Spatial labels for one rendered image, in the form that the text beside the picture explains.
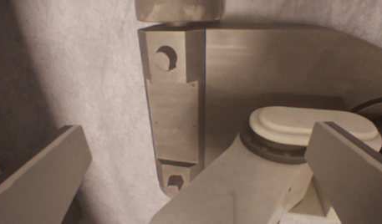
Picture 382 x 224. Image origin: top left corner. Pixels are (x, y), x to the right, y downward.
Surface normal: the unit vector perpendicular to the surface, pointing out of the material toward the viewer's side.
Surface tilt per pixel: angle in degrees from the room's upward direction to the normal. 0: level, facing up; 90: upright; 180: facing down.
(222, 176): 90
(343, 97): 0
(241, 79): 0
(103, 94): 0
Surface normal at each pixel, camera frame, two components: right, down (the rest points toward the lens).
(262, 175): -0.02, -0.88
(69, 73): -0.21, 0.47
